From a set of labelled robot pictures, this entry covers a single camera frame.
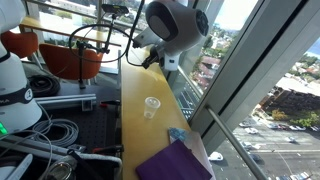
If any clear plastic cup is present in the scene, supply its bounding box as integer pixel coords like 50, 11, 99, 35
143, 96, 162, 120

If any grey metal handrail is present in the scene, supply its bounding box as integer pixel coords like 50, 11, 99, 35
176, 64, 205, 100
204, 104, 269, 180

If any white paper sheet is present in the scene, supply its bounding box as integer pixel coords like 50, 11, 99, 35
167, 126, 217, 180

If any black perforated breadboard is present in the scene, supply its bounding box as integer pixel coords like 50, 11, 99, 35
39, 106, 123, 158

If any purple cloth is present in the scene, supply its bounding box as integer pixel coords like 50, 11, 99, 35
134, 139, 213, 180

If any aluminium extrusion bar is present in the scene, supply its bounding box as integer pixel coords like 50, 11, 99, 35
33, 93, 98, 112

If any wooden desk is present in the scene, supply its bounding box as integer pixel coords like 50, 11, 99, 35
19, 15, 123, 48

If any round metallic object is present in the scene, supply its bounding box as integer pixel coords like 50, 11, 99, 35
42, 155, 78, 180

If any white plastic bar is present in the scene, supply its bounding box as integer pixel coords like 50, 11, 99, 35
0, 153, 34, 180

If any red handled clamp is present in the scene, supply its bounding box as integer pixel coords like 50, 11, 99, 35
91, 144, 125, 157
99, 99, 122, 110

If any black camera stand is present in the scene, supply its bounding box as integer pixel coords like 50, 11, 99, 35
74, 11, 121, 90

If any black camera on stand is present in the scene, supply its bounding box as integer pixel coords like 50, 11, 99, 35
101, 3, 130, 15

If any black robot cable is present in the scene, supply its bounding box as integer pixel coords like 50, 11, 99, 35
68, 0, 147, 68

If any coiled grey cable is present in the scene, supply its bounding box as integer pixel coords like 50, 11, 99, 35
31, 118, 80, 148

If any coiled black cable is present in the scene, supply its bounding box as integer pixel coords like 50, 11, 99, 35
27, 74, 62, 98

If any thin white cable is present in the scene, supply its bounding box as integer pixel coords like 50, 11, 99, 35
0, 129, 54, 180

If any silver metal rail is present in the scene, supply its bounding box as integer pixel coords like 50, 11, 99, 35
0, 134, 88, 158

